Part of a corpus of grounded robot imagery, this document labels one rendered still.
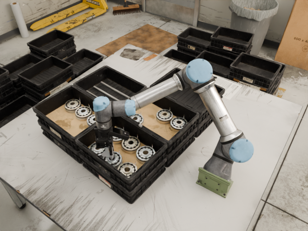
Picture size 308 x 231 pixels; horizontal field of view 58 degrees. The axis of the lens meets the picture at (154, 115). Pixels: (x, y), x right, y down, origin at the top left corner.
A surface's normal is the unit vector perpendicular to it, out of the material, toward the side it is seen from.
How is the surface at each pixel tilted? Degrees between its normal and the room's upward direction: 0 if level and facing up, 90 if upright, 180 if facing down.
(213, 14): 90
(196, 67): 40
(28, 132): 0
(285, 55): 73
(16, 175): 0
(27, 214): 0
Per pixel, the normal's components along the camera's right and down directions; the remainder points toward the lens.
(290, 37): -0.55, 0.37
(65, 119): 0.00, -0.73
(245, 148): 0.14, 0.12
